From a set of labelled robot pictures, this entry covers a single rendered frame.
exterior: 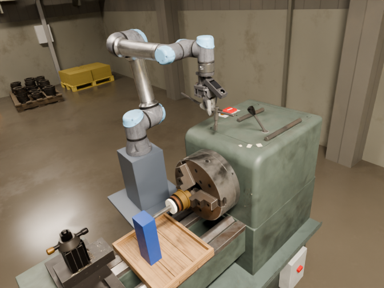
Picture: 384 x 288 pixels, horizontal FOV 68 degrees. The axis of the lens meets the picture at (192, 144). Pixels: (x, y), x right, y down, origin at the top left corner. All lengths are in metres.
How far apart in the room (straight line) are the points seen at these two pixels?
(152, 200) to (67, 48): 7.06
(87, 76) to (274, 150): 6.59
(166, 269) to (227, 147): 0.59
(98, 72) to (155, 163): 6.15
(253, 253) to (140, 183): 0.71
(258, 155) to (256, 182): 0.12
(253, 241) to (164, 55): 0.96
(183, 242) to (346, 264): 1.52
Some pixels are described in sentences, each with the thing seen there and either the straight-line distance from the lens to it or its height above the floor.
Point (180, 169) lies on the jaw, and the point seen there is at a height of 1.19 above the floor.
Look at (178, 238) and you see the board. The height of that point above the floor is 0.88.
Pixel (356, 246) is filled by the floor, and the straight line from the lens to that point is 2.75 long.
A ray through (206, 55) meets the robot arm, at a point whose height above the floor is 1.65.
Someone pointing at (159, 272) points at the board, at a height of 0.89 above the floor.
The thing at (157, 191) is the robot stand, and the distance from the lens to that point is 1.78.
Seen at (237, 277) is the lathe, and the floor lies 0.54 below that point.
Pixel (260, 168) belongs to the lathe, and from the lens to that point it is 1.27.
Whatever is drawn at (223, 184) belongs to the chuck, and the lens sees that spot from 1.24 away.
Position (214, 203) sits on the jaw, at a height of 1.09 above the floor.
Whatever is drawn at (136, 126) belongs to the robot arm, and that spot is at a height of 1.28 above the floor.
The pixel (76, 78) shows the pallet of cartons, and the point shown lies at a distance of 7.48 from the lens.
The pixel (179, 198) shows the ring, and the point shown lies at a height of 1.12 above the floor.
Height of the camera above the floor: 1.90
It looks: 28 degrees down
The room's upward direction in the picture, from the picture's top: 5 degrees counter-clockwise
